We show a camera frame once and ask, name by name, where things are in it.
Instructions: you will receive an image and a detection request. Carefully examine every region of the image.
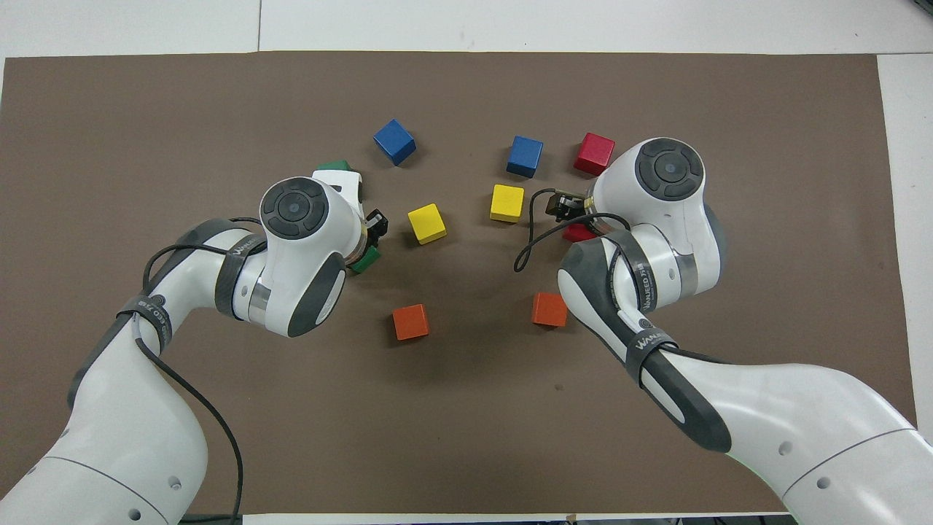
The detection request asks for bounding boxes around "blue wooden cube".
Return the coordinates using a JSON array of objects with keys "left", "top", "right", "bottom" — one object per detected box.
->
[
  {"left": 506, "top": 135, "right": 544, "bottom": 179},
  {"left": 373, "top": 118, "right": 418, "bottom": 167}
]

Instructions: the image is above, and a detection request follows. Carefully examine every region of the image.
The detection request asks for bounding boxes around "brown paper table mat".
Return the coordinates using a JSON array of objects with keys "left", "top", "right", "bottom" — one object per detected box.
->
[{"left": 0, "top": 50, "right": 926, "bottom": 515}]

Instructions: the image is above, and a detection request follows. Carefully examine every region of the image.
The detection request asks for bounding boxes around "orange wooden cube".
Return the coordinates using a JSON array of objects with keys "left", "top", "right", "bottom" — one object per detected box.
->
[
  {"left": 391, "top": 303, "right": 431, "bottom": 342},
  {"left": 531, "top": 292, "right": 569, "bottom": 328}
]

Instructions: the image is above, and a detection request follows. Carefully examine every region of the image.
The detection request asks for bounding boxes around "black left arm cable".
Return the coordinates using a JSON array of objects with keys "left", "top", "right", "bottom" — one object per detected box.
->
[{"left": 141, "top": 216, "right": 265, "bottom": 525}]

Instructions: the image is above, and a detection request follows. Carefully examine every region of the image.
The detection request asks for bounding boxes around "yellow wooden cube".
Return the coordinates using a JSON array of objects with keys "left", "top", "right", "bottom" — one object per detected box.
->
[
  {"left": 489, "top": 184, "right": 526, "bottom": 224},
  {"left": 407, "top": 203, "right": 448, "bottom": 246}
]

